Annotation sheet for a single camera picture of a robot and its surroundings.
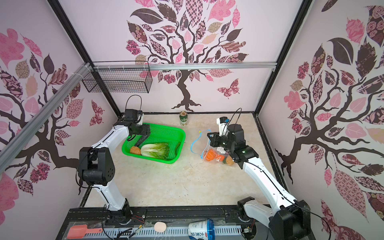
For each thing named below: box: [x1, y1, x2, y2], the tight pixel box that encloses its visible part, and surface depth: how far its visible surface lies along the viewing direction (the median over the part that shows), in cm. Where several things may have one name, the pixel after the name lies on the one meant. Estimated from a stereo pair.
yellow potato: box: [226, 155, 235, 166], surface depth 89 cm
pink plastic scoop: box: [66, 224, 103, 239], surface depth 70 cm
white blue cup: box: [188, 218, 216, 240], surface depth 66 cm
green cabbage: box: [140, 142, 170, 160], surface depth 91 cm
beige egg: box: [154, 221, 167, 233], surface depth 71 cm
